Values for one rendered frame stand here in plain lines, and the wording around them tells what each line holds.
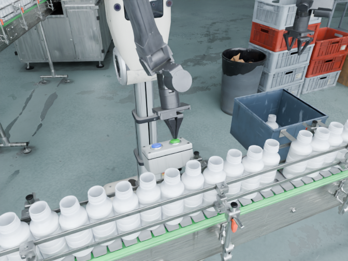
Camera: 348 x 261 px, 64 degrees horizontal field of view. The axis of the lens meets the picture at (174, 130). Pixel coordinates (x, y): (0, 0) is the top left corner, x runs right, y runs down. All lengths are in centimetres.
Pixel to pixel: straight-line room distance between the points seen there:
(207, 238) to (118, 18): 78
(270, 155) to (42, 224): 58
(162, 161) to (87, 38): 359
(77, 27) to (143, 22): 359
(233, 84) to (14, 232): 255
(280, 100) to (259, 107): 14
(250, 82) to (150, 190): 238
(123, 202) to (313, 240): 166
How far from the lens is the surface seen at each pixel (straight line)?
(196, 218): 79
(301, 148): 88
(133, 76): 115
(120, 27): 108
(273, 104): 166
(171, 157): 82
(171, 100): 79
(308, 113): 154
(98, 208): 66
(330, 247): 217
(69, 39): 435
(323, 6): 126
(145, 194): 67
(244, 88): 295
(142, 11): 69
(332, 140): 96
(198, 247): 87
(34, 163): 274
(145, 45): 73
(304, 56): 349
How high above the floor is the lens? 163
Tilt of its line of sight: 35 degrees down
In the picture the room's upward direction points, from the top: straight up
